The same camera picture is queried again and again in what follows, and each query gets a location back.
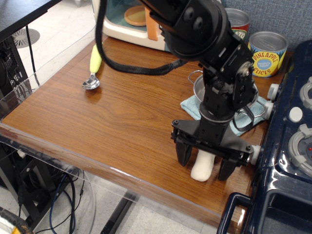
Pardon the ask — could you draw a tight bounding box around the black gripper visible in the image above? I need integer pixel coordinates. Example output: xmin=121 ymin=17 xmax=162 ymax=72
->
xmin=171 ymin=117 xmax=254 ymax=181

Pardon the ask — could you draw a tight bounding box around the plush white brown mushroom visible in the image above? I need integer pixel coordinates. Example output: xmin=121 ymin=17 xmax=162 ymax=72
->
xmin=191 ymin=150 xmax=215 ymax=182

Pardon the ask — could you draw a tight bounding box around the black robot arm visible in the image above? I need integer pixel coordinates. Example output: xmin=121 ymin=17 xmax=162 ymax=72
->
xmin=143 ymin=0 xmax=257 ymax=181

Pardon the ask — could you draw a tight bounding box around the teal cream toy microwave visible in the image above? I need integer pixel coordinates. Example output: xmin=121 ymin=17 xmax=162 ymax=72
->
xmin=103 ymin=0 xmax=169 ymax=52

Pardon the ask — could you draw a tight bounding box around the light blue cloth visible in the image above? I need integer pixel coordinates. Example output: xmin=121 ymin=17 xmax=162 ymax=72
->
xmin=180 ymin=95 xmax=267 ymax=136

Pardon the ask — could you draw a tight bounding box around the stainless steel pot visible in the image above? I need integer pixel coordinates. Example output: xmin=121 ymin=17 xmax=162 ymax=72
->
xmin=188 ymin=70 xmax=259 ymax=109

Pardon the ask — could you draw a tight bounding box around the dark blue toy stove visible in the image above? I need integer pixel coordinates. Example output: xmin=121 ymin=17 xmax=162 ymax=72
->
xmin=217 ymin=40 xmax=312 ymax=234

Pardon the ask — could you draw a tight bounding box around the black table leg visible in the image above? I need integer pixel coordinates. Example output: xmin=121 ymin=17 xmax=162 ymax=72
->
xmin=100 ymin=198 xmax=133 ymax=234

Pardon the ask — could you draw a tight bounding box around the pineapple slices can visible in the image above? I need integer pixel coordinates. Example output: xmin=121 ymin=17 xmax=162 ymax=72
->
xmin=248 ymin=31 xmax=289 ymax=78

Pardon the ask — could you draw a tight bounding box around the tomato sauce can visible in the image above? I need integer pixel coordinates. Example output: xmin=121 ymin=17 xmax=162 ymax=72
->
xmin=225 ymin=8 xmax=250 ymax=40

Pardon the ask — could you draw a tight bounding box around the orange toy plate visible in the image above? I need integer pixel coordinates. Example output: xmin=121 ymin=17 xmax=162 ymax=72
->
xmin=124 ymin=5 xmax=146 ymax=26

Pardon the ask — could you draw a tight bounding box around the black desk at left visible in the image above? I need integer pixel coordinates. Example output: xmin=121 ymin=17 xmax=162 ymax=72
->
xmin=0 ymin=0 xmax=60 ymax=41

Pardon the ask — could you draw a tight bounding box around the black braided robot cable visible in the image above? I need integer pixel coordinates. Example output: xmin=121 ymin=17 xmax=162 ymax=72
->
xmin=95 ymin=0 xmax=188 ymax=76

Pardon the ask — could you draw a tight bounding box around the spoon with yellow-green handle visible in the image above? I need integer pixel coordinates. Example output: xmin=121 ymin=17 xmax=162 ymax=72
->
xmin=82 ymin=44 xmax=102 ymax=90

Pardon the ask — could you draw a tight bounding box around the blue floor cable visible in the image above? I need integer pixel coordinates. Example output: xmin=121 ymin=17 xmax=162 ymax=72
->
xmin=49 ymin=173 xmax=76 ymax=234

